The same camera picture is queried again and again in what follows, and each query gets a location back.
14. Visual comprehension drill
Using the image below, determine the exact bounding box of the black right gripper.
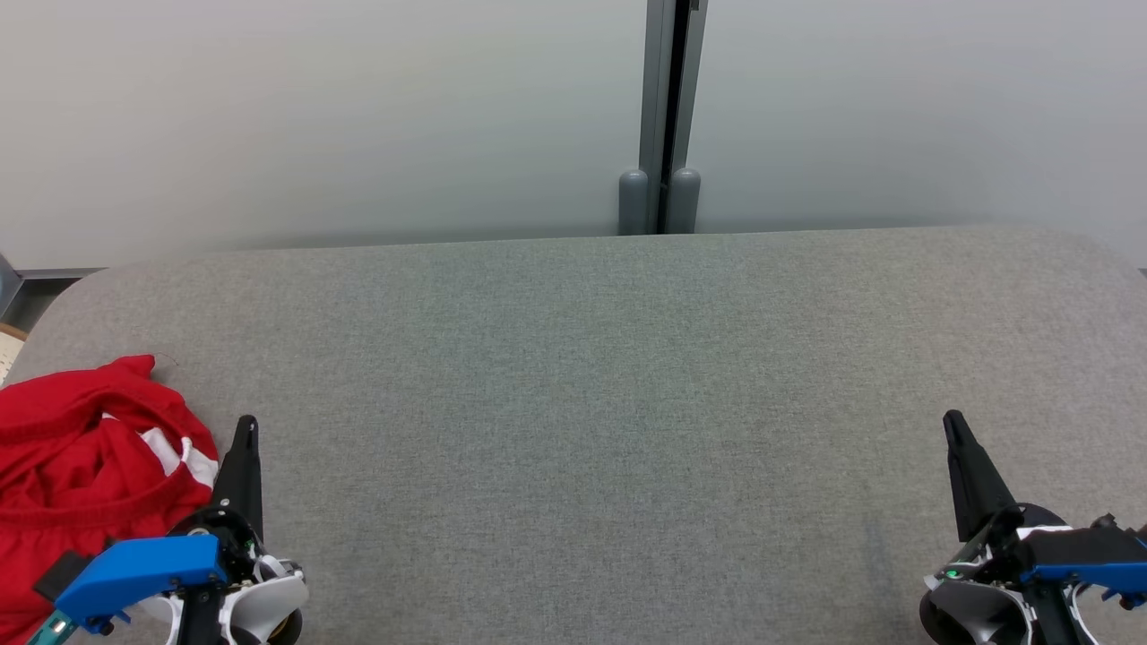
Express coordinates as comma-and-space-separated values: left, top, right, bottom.
941, 409, 1067, 576

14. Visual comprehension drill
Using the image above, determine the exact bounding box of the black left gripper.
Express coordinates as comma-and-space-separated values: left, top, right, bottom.
175, 415, 264, 585

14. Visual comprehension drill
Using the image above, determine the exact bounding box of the red clothes pile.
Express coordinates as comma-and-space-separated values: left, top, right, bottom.
0, 414, 221, 645

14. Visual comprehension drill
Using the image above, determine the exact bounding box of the beige wooden board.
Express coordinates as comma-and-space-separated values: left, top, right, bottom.
0, 322, 30, 386

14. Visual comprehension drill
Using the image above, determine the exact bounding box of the grey angled panel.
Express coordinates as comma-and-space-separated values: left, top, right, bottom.
0, 254, 24, 319

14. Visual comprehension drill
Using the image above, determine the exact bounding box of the grey fabric upholstered surface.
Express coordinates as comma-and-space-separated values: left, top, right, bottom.
0, 224, 1147, 645

